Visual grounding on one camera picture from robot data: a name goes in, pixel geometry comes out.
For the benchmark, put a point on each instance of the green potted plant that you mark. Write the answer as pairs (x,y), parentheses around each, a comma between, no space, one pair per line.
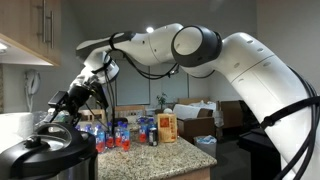
(162,100)

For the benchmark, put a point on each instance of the under cabinet light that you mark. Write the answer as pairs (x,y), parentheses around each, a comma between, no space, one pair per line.
(2,47)

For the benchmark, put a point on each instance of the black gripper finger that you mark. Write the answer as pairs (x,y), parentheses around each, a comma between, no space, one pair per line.
(50,116)
(75,116)

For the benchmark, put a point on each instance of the black desk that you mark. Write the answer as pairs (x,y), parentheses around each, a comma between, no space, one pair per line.
(253,150)

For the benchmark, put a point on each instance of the white wall phone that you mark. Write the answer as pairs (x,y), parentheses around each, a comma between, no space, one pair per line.
(32,83)

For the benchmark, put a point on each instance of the grey trash bin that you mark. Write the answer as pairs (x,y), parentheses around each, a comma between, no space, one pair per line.
(205,145)

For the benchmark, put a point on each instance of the white paper towel roll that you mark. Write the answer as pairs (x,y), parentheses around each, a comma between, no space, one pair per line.
(15,125)

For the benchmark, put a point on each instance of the white ball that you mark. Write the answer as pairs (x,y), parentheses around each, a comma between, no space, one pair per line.
(168,110)

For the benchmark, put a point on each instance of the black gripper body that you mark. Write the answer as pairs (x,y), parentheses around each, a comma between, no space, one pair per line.
(80,96)

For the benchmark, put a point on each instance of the wooden chair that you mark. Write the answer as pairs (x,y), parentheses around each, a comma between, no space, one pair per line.
(131,110)
(95,115)

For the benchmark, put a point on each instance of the black office chair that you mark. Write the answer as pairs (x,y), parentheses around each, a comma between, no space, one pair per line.
(245,116)

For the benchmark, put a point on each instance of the clear plastic bag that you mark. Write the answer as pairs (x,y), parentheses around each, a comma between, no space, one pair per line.
(40,118)

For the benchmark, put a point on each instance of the round ceiling light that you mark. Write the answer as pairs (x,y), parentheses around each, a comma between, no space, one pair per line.
(149,29)

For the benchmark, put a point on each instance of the green tissue box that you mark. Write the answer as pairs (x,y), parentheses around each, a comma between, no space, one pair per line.
(63,116)

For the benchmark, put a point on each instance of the narrow white window blind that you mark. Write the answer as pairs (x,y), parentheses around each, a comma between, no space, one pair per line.
(173,90)

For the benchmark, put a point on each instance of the wooden wall cabinet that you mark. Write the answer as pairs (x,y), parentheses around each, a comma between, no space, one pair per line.
(20,26)

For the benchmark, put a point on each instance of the black drink can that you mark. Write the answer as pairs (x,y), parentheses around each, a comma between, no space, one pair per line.
(153,137)

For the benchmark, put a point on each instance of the white hanging bag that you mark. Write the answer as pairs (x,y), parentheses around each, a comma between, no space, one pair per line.
(218,118)

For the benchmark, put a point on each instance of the orange printed box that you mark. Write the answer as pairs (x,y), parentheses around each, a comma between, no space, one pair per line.
(166,128)

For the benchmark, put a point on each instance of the brown cardboard box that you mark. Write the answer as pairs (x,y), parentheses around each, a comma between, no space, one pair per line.
(196,128)

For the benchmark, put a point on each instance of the wooden base cabinet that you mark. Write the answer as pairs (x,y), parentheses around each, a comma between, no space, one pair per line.
(193,174)

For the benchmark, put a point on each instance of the large white window blind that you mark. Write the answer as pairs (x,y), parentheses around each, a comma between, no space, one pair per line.
(133,90)

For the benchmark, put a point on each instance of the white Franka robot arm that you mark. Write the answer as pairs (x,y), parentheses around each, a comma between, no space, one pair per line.
(266,83)

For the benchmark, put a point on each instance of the black rice cooker lid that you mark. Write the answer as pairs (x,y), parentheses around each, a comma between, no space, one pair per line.
(43,150)

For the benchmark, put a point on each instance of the blue cap water bottle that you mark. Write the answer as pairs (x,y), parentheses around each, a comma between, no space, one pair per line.
(142,133)
(125,140)
(118,136)
(78,127)
(100,140)
(88,128)
(109,138)
(151,123)

